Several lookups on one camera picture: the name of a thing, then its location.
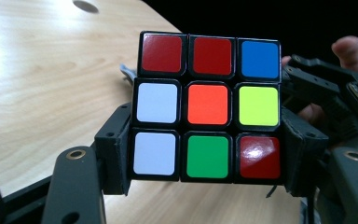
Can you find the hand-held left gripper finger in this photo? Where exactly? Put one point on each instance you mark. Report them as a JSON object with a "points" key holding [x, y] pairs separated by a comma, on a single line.
{"points": [[115, 155]]}

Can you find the colourful puzzle cube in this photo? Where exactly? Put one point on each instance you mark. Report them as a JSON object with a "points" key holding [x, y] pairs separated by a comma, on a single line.
{"points": [[206, 105]]}

